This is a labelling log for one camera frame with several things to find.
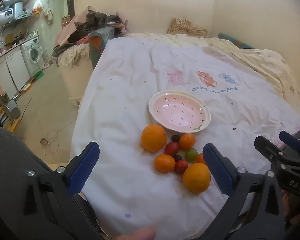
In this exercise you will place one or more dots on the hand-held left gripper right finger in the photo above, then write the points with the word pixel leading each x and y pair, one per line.
pixel 217 170

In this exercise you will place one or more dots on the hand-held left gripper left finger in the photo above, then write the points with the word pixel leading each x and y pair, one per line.
pixel 83 170

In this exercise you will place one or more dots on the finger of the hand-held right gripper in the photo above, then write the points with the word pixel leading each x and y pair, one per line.
pixel 290 138
pixel 267 150

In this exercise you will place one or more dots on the small oblong mandarin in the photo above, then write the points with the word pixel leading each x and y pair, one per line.
pixel 200 159

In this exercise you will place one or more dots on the medium orange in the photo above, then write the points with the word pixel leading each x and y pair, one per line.
pixel 197 178

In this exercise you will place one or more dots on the small red cherry tomato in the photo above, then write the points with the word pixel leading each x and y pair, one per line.
pixel 181 166

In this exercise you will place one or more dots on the round mandarin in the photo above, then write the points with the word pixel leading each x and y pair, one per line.
pixel 187 141
pixel 164 163

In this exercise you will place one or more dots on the pink speckled plate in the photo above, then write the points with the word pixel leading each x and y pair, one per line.
pixel 180 111

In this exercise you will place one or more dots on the large orange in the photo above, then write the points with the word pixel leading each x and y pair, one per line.
pixel 153 138

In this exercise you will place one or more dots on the person's right hand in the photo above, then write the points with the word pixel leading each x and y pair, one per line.
pixel 287 203

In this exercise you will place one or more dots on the person's left hand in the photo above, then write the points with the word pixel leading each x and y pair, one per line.
pixel 137 234

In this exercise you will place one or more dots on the green cherry tomato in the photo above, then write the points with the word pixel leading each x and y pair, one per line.
pixel 191 154

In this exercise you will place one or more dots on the dark purple cherry tomato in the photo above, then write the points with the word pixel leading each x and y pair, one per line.
pixel 175 137
pixel 178 157

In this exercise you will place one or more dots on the large red cherry tomato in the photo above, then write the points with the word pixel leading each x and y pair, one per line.
pixel 171 148

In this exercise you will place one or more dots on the pale yellow patterned blanket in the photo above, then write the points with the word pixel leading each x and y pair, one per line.
pixel 265 60

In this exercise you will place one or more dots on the white cartoon printed blanket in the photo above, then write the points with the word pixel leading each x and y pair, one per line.
pixel 130 100

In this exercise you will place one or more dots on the cream cabinet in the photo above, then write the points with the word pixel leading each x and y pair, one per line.
pixel 75 85

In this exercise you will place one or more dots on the grey metal panel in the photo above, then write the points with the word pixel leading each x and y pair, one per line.
pixel 13 108

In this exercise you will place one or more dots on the green plastic item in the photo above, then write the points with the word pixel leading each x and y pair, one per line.
pixel 39 74

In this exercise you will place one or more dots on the blue pillow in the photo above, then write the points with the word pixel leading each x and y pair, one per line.
pixel 230 38

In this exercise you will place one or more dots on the cream floral cloth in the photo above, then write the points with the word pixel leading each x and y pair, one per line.
pixel 70 53

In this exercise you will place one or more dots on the grey chair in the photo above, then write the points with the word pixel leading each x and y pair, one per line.
pixel 95 52

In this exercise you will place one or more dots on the white kitchen cabinet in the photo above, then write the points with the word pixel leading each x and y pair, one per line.
pixel 12 70

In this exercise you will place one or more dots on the white washing machine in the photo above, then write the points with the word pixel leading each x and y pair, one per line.
pixel 32 52

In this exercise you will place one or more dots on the floral pillow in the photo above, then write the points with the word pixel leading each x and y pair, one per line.
pixel 187 27

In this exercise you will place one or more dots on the pile of dark clothes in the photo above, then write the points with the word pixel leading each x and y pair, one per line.
pixel 92 22

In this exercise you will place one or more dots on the hanging towel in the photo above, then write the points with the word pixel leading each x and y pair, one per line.
pixel 48 15

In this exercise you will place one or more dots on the hanging plastic bag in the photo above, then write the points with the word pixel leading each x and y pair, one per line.
pixel 37 6

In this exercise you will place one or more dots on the dark door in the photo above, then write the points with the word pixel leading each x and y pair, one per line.
pixel 70 0

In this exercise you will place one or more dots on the white water heater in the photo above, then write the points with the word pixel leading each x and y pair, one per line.
pixel 12 10

